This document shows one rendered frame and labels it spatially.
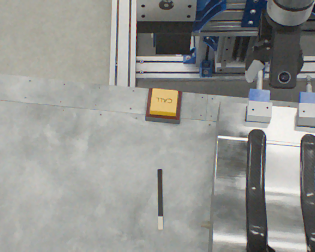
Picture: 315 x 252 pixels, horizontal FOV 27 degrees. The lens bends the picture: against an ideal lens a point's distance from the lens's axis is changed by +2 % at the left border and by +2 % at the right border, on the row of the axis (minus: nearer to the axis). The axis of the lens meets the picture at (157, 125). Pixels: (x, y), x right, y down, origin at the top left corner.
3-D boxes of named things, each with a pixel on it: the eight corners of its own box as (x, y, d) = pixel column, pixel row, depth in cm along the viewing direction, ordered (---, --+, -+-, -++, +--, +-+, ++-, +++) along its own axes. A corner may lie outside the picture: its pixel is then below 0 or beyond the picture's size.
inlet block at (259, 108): (246, 77, 148) (250, 63, 143) (269, 78, 148) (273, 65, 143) (244, 126, 142) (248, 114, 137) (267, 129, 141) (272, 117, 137)
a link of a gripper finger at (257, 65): (251, 62, 134) (270, 37, 126) (249, 86, 131) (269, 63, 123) (236, 59, 133) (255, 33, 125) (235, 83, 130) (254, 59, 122)
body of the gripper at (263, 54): (296, 31, 126) (310, -12, 116) (295, 68, 122) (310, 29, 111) (255, 28, 126) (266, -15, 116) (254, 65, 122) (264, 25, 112)
